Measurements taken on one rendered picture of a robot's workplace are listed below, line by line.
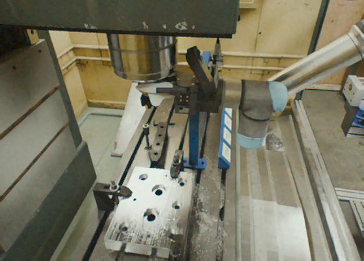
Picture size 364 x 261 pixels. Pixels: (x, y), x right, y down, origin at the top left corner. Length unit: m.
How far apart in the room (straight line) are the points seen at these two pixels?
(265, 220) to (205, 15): 0.92
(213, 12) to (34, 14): 0.32
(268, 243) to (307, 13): 1.15
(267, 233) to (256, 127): 0.58
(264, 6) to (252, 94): 1.02
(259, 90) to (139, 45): 0.30
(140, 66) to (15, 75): 0.48
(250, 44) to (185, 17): 1.24
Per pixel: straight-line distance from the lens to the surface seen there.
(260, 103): 0.67
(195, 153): 1.11
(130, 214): 0.92
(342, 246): 1.19
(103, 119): 2.06
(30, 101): 1.01
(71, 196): 1.38
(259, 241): 1.18
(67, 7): 0.55
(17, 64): 0.97
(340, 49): 0.80
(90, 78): 2.05
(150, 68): 0.59
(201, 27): 0.48
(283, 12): 1.66
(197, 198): 1.05
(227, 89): 0.66
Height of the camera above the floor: 1.73
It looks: 35 degrees down
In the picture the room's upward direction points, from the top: 1 degrees counter-clockwise
